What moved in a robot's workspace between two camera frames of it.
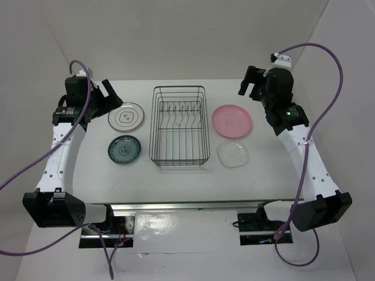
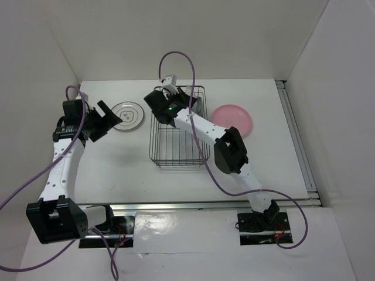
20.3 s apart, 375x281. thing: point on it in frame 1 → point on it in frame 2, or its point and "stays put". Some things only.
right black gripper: (255, 75) → (180, 95)
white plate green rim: (128, 116) stays put
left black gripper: (108, 103) → (108, 120)
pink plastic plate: (231, 121) stays put
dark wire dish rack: (179, 134) stays put
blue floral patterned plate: (124, 149) → (198, 105)
